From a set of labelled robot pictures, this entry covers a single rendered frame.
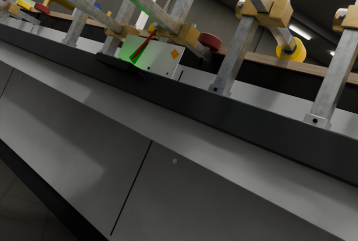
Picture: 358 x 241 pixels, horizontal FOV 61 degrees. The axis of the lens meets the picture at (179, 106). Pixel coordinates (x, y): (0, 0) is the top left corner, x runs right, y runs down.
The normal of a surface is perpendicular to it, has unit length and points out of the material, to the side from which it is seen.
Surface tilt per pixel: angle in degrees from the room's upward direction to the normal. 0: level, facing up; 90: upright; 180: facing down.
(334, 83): 90
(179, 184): 90
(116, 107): 90
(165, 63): 90
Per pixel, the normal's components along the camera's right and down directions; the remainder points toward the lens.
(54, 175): -0.55, -0.28
